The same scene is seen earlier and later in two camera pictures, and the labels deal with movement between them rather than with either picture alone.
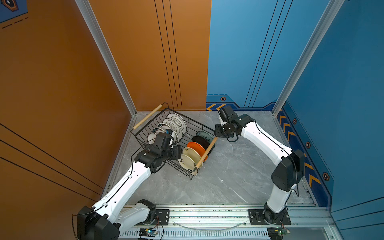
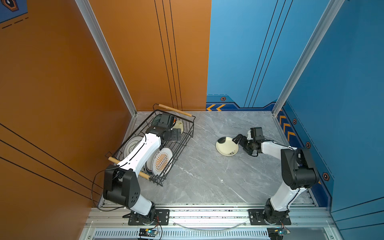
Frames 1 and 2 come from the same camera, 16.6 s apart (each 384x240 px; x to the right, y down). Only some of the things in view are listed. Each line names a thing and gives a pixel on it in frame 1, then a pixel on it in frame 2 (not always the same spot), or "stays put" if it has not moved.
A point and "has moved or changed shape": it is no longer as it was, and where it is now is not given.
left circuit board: x=148 y=232 stays put
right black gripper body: x=223 y=131 to x=247 y=145
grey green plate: x=208 y=136 to x=156 y=120
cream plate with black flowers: x=188 y=164 to x=226 y=146
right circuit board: x=277 y=233 stays put
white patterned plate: x=179 y=119 to x=130 y=145
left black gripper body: x=176 y=153 to x=173 y=135
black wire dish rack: x=180 y=142 has moved or changed shape
